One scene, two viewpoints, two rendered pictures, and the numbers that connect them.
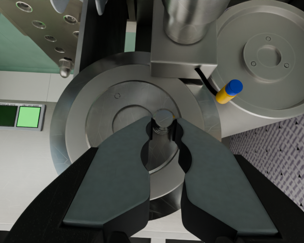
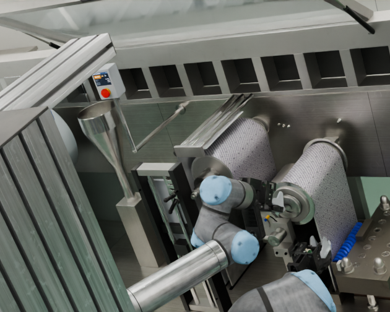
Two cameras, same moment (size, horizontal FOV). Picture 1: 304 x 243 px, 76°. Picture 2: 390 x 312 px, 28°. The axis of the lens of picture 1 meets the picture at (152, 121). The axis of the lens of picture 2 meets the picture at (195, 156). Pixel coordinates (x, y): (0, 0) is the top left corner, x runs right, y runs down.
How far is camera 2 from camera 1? 2.15 m
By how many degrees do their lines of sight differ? 40
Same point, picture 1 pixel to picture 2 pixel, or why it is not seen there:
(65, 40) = not seen: outside the picture
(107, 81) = (301, 216)
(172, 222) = (300, 101)
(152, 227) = (312, 96)
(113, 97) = (294, 214)
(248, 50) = (267, 225)
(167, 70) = (284, 220)
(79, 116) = (304, 208)
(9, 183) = not seen: outside the picture
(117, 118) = (293, 208)
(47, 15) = (382, 241)
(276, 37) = not seen: hidden behind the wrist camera
